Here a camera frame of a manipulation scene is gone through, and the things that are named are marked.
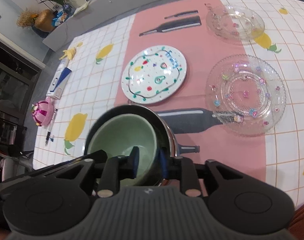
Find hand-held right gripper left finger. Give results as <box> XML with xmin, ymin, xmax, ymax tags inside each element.
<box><xmin>55</xmin><ymin>146</ymin><xmax>140</xmax><ymax>197</ymax></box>

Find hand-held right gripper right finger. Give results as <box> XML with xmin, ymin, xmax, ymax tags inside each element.
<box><xmin>159</xmin><ymin>148</ymin><xmax>245</xmax><ymax>197</ymax></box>

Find green ceramic bowl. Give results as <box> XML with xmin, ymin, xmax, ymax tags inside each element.
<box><xmin>86</xmin><ymin>114</ymin><xmax>158</xmax><ymax>187</ymax></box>

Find orange steel bowl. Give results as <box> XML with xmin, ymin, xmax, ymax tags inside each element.
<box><xmin>82</xmin><ymin>104</ymin><xmax>179</xmax><ymax>187</ymax></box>

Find white painted plate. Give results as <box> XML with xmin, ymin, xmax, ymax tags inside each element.
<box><xmin>121</xmin><ymin>45</ymin><xmax>187</xmax><ymax>105</ymax></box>

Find large clear glass plate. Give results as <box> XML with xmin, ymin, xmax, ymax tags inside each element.
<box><xmin>205</xmin><ymin>54</ymin><xmax>286</xmax><ymax>134</ymax></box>

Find small clear glass plate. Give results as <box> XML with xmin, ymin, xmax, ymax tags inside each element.
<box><xmin>206</xmin><ymin>4</ymin><xmax>265</xmax><ymax>41</ymax></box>

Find lemon print checked tablecloth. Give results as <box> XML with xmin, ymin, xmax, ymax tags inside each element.
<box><xmin>32</xmin><ymin>0</ymin><xmax>304</xmax><ymax>205</ymax></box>

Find pen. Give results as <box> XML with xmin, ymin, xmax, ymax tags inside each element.
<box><xmin>45</xmin><ymin>108</ymin><xmax>58</xmax><ymax>145</ymax></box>

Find pink toy case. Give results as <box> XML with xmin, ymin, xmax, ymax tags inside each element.
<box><xmin>31</xmin><ymin>97</ymin><xmax>55</xmax><ymax>127</ymax></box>

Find white and blue box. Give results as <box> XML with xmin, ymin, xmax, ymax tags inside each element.
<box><xmin>46</xmin><ymin>67</ymin><xmax>73</xmax><ymax>100</ymax></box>

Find yellow banana toy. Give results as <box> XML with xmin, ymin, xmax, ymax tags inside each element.
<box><xmin>60</xmin><ymin>42</ymin><xmax>83</xmax><ymax>60</ymax></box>

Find rust red plush cloth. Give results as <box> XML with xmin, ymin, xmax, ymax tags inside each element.
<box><xmin>289</xmin><ymin>200</ymin><xmax>304</xmax><ymax>238</ymax></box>

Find blue snack packets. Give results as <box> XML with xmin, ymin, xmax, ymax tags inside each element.
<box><xmin>52</xmin><ymin>10</ymin><xmax>69</xmax><ymax>27</ymax></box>

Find loose papers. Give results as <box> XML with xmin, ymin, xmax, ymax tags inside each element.
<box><xmin>76</xmin><ymin>1</ymin><xmax>90</xmax><ymax>13</ymax></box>

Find gold vase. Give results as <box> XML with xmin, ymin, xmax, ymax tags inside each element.
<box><xmin>34</xmin><ymin>9</ymin><xmax>56</xmax><ymax>32</ymax></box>

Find dried yellow flowers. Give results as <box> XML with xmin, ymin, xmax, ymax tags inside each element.
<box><xmin>17</xmin><ymin>8</ymin><xmax>39</xmax><ymax>29</ymax></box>

